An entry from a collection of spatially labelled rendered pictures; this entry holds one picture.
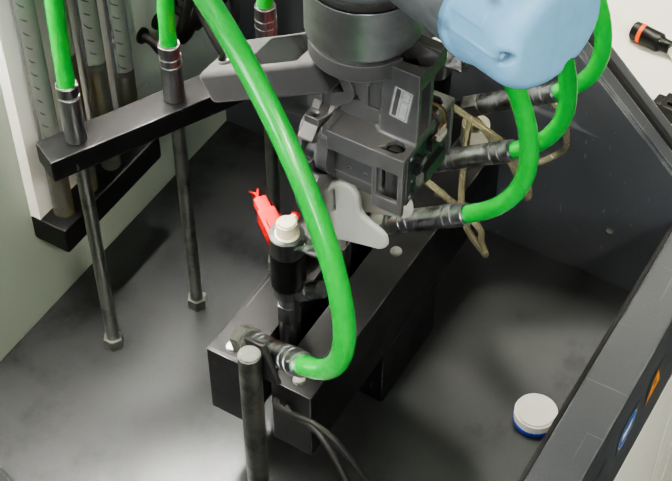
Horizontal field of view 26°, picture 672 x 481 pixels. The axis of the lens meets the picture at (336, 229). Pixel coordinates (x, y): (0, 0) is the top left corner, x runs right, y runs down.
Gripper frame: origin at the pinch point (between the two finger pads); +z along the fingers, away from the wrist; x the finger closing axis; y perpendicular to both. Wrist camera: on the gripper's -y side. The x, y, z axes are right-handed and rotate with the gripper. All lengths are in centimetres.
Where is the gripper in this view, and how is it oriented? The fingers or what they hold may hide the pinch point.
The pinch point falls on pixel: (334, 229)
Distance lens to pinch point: 107.1
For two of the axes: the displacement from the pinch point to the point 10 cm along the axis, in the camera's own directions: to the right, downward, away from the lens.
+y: 8.6, 3.8, -3.4
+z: 0.0, 6.7, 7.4
